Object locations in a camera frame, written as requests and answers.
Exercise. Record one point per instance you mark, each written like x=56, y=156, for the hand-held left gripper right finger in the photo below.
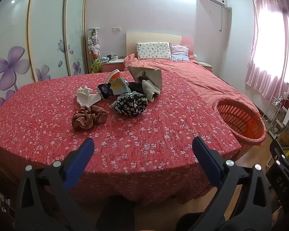
x=207, y=161

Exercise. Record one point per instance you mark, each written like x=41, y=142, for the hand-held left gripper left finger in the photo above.
x=79, y=161

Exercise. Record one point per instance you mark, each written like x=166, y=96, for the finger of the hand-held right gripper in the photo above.
x=280, y=185

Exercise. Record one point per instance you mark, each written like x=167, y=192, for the brown plaid scrunchie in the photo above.
x=86, y=119

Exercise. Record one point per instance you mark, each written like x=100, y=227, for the orange plastic basket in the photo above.
x=238, y=118

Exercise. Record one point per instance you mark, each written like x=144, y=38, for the white tissue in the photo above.
x=86, y=98

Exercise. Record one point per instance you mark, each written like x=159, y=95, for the navy grey sock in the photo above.
x=103, y=90

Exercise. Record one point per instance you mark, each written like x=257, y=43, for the black white floral cloth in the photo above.
x=130, y=104

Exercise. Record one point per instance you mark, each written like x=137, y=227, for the beige cloth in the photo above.
x=150, y=90

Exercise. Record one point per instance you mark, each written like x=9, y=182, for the orange white paper cup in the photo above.
x=114, y=75

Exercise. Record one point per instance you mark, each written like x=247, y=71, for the brown paper bag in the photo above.
x=285, y=139

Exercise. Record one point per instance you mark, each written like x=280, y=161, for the red floral tablecloth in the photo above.
x=147, y=125

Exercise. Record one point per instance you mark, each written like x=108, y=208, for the pink duvet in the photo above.
x=195, y=77

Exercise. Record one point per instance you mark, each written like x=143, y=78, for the pink white nightstand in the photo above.
x=112, y=66
x=204, y=65

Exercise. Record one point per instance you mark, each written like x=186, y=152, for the white mug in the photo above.
x=115, y=57

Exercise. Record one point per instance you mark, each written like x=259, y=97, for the pink striped pillow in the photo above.
x=179, y=51

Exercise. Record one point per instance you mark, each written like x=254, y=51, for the clear tube of plush toys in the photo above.
x=95, y=48

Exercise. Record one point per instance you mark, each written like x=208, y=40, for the white floral pillow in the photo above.
x=153, y=50

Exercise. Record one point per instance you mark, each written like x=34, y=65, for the flower print sliding wardrobe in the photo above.
x=45, y=41

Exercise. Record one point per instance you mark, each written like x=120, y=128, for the pink curtain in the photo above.
x=269, y=48

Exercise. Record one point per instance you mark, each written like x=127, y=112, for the air conditioner pipe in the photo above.
x=221, y=19

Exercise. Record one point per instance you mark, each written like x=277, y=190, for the beige and pink bed frame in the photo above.
x=154, y=37

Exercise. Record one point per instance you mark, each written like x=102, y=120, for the white wall switch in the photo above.
x=116, y=29

